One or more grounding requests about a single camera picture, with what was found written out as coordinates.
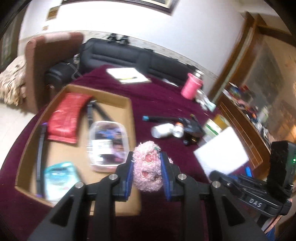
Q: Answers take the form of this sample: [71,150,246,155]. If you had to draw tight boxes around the red mesh pouch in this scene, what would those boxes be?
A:
[47,92,92,144]

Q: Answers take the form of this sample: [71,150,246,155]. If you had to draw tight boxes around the black bag on chair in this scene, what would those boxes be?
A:
[45,54,82,90]

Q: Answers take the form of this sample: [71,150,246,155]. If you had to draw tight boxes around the black gold lipstick tube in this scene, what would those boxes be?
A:
[183,135,201,146]

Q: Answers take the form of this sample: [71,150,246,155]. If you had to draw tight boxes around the black tripod in box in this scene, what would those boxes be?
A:
[86,100,113,128]

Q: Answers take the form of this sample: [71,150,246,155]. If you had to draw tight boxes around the teal wipes packet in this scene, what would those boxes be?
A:
[44,162,81,205]

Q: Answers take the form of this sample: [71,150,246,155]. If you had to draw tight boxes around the large white pill bottle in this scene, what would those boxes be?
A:
[151,123,174,138]

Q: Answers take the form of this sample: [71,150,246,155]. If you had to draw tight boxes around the black foil pouch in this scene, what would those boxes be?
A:
[179,114,205,140]

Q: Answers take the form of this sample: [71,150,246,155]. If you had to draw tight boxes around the black marker teal caps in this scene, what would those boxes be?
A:
[142,115,183,123]

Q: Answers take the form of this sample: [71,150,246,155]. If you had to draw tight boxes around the black leather sofa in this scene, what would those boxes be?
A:
[79,38,197,86]

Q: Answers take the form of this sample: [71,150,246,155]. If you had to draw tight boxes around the wooden cabinet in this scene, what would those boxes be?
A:
[208,11,295,179]

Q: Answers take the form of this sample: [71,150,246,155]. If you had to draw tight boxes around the pink fluffy plush toy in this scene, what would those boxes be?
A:
[132,141,163,192]

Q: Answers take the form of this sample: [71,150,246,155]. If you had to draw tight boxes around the green white carton box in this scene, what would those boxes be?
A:
[198,119,222,147]

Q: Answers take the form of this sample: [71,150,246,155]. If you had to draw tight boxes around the small white bottle orange cap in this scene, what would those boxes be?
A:
[173,122,184,138]

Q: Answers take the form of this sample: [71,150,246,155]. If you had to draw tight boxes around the brown armchair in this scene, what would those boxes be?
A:
[25,32,84,114]

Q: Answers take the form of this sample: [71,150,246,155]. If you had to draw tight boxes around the yellow tape roll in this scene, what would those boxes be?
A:
[213,114,231,131]

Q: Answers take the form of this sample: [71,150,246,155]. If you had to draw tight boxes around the clear plastic container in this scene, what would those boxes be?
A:
[87,121,130,173]

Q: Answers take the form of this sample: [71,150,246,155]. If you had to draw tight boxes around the maroon velvet tablecloth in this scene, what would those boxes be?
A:
[0,64,269,241]

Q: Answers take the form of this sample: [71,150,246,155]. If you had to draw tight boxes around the framed wall picture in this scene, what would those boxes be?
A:
[61,1,179,16]

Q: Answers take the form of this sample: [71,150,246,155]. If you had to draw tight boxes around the white medicine box red text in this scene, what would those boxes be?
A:
[194,127,249,177]

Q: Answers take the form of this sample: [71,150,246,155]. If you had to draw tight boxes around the cardboard box tray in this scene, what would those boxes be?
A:
[15,84,136,207]

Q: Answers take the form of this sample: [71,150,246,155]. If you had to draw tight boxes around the pink knitted sleeve bottle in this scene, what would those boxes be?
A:
[181,70,204,100]

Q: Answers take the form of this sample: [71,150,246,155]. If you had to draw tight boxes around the white notebook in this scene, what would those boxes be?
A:
[106,68,151,84]

